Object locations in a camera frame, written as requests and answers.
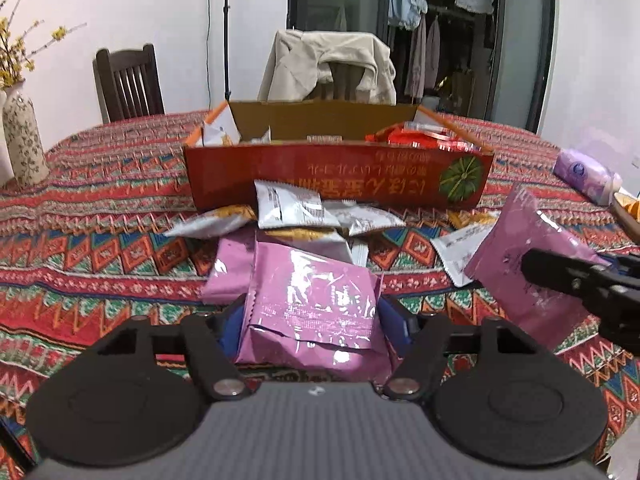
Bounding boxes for pale hanging garment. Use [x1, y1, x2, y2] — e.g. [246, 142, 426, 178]
[426, 16, 442, 93]
[405, 14, 428, 98]

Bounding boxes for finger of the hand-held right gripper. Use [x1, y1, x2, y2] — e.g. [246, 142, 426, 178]
[520, 247, 640, 356]
[602, 254, 640, 273]

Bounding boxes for red snack packet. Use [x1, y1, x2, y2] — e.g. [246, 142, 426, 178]
[365, 121, 478, 153]

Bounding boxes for purple tissue pack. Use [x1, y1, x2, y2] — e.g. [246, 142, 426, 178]
[552, 147, 623, 206]

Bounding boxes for pink snack packet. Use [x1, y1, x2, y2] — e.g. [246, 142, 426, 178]
[464, 182, 611, 352]
[201, 236, 258, 306]
[234, 241, 394, 385]

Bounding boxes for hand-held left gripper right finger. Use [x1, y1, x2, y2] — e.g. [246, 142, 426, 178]
[377, 296, 548, 402]

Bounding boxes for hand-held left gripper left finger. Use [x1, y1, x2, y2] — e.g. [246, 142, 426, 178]
[92, 294, 251, 402]

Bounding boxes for orange cardboard box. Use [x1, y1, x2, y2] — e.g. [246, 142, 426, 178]
[182, 100, 496, 212]

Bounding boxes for brown wooden chair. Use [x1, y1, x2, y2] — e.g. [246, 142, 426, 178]
[312, 62, 373, 106]

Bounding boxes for shallow fruit plate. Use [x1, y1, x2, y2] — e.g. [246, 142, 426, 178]
[610, 187, 640, 243]

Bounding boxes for studio light on stand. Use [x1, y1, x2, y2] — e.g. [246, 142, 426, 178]
[222, 0, 232, 103]

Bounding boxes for yellow flower branches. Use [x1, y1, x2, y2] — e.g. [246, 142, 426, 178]
[0, 0, 88, 92]

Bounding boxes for beige jacket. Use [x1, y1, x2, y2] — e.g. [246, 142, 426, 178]
[257, 29, 397, 106]

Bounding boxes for dark wooden chair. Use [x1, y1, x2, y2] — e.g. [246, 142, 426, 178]
[92, 44, 166, 123]

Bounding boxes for white orange snack packet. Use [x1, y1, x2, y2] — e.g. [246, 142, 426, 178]
[164, 204, 257, 239]
[262, 227, 351, 262]
[446, 209, 501, 230]

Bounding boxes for floral ceramic vase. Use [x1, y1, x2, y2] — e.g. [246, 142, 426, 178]
[2, 82, 51, 190]

